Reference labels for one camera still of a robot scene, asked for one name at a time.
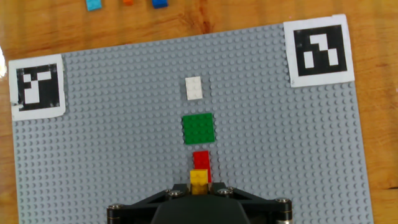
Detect green lego plate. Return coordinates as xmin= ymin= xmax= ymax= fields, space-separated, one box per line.
xmin=182 ymin=112 xmax=216 ymax=146

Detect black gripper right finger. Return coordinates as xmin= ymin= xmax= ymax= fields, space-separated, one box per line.
xmin=207 ymin=182 xmax=294 ymax=224

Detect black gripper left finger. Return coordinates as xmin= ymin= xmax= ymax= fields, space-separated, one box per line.
xmin=106 ymin=183 xmax=192 ymax=224

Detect red lego brick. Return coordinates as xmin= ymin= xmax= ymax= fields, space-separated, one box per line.
xmin=192 ymin=150 xmax=213 ymax=184

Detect yellow lego brick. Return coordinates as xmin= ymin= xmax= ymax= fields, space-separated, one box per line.
xmin=189 ymin=169 xmax=209 ymax=196

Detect black white marker tag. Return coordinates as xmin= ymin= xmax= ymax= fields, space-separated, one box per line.
xmin=8 ymin=54 xmax=67 ymax=122
xmin=282 ymin=13 xmax=356 ymax=88

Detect grey lego baseplate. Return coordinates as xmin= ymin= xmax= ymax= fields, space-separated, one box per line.
xmin=9 ymin=23 xmax=376 ymax=224

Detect white lego brick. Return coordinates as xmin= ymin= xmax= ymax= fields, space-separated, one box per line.
xmin=185 ymin=76 xmax=203 ymax=101

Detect cyan lego brick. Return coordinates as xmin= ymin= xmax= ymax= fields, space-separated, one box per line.
xmin=85 ymin=0 xmax=103 ymax=12

